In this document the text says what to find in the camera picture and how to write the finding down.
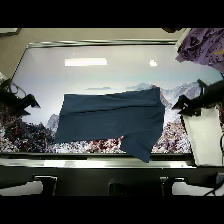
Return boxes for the dark blue T-shirt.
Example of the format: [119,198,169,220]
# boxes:
[53,86,166,164]

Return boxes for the black cable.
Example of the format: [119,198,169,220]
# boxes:
[9,82,28,99]

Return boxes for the purple garment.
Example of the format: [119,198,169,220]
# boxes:
[175,28,224,73]

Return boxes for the white garment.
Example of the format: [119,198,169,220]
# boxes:
[180,107,224,167]

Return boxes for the silver frame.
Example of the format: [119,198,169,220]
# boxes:
[0,152,224,196]

